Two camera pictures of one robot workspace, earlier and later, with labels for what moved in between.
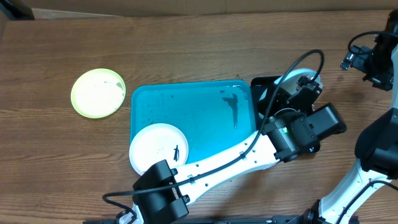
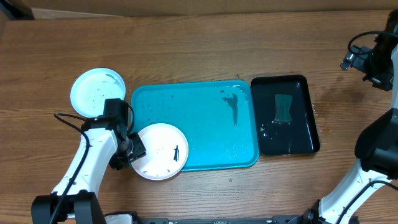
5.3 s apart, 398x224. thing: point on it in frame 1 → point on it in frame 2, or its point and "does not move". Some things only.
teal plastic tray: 209,114 does not move
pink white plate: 153,143 does not move
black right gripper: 384,81 does not move
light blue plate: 301,78 → 91,89
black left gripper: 300,109 → 138,151
